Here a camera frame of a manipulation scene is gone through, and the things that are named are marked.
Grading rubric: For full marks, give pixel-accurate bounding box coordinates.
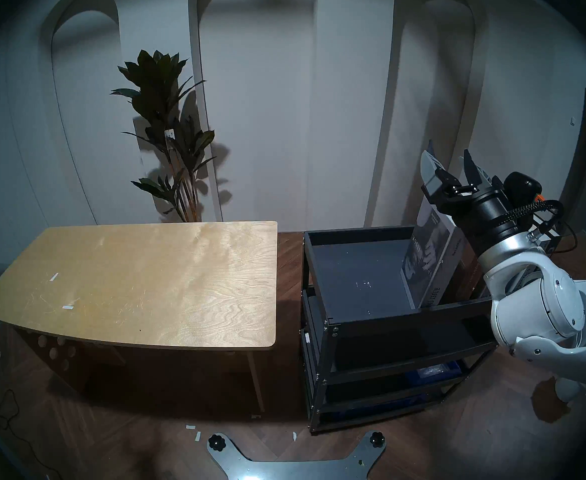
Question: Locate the black metal shelf cart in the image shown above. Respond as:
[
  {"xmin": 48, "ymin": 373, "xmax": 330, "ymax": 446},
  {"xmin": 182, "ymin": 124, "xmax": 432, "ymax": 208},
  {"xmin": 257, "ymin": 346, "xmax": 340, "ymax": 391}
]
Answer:
[{"xmin": 301, "ymin": 224, "xmax": 499, "ymax": 436}]

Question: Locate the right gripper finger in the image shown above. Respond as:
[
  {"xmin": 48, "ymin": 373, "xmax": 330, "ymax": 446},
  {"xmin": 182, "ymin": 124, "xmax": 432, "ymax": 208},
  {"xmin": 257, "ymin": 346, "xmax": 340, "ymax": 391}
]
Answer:
[
  {"xmin": 420, "ymin": 140, "xmax": 459, "ymax": 199},
  {"xmin": 457, "ymin": 149, "xmax": 495, "ymax": 194}
]

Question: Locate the light wooden display table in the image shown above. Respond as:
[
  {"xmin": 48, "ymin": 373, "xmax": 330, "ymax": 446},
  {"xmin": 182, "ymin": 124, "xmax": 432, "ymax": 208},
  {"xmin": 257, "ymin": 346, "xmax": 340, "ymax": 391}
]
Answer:
[{"xmin": 0, "ymin": 221, "xmax": 278, "ymax": 412}]

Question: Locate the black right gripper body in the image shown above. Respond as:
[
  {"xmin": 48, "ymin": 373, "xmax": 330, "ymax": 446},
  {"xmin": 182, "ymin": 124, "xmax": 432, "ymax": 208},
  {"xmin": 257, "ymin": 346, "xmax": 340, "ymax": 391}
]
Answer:
[{"xmin": 422, "ymin": 176, "xmax": 525, "ymax": 256}]

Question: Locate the large grey SPECIAL ISSUE book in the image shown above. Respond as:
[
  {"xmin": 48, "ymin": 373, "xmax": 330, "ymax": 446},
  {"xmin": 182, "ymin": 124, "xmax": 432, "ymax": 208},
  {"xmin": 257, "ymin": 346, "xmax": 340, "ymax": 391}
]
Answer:
[{"xmin": 401, "ymin": 196, "xmax": 466, "ymax": 310}]

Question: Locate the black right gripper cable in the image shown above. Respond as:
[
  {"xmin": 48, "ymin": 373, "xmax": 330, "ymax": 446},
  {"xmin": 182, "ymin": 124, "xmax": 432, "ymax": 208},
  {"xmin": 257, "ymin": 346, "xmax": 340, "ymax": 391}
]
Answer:
[{"xmin": 503, "ymin": 199, "xmax": 578, "ymax": 255}]

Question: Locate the grey metal robot base plate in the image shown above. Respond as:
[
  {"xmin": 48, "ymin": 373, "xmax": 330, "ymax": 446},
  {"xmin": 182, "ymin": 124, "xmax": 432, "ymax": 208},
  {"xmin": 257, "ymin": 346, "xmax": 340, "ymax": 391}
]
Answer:
[{"xmin": 208, "ymin": 430, "xmax": 386, "ymax": 480}]

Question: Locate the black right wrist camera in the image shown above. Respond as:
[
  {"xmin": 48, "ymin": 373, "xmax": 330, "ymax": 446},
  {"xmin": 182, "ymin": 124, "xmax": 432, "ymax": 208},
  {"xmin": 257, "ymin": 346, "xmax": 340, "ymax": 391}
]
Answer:
[{"xmin": 503, "ymin": 172, "xmax": 545, "ymax": 202}]

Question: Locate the blue bin with clear bag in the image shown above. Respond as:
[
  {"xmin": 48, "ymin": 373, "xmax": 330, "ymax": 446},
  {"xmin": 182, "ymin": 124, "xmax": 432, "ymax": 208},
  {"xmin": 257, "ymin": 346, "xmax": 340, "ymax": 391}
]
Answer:
[{"xmin": 406, "ymin": 362, "xmax": 463, "ymax": 386}]

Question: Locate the tall green potted plant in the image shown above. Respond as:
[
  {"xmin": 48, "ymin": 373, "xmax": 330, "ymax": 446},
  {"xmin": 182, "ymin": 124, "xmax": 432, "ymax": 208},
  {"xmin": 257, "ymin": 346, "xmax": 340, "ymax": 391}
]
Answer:
[{"xmin": 110, "ymin": 50, "xmax": 217, "ymax": 222}]

